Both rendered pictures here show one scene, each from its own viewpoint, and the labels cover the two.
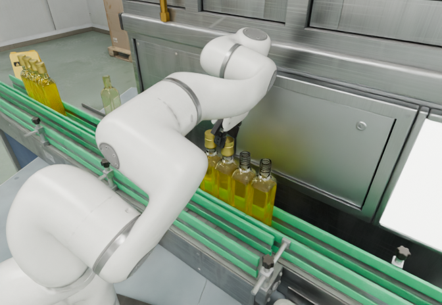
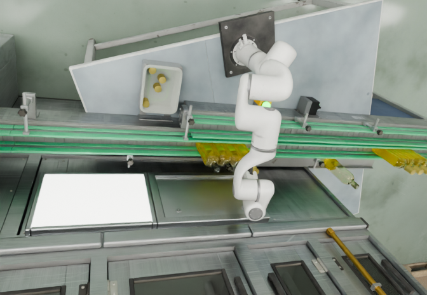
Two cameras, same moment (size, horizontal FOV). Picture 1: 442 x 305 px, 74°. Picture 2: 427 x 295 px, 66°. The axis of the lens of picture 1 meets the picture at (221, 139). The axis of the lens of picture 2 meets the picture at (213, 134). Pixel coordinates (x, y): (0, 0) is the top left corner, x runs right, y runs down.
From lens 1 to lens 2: 0.71 m
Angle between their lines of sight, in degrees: 24
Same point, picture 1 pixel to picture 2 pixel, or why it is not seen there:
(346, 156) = (176, 196)
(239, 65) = (251, 185)
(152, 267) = not seen: hidden behind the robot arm
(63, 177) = (280, 93)
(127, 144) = (264, 114)
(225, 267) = (208, 111)
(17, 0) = not seen: outside the picture
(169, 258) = not seen: hidden behind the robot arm
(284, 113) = (220, 204)
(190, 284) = (221, 95)
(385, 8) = (197, 266)
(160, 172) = (247, 111)
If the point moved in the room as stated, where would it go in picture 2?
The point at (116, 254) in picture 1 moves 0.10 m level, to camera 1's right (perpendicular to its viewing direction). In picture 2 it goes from (246, 82) to (219, 97)
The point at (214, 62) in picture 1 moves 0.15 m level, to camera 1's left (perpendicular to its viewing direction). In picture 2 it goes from (264, 182) to (302, 160)
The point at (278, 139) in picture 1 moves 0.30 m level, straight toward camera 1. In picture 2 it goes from (216, 192) to (202, 136)
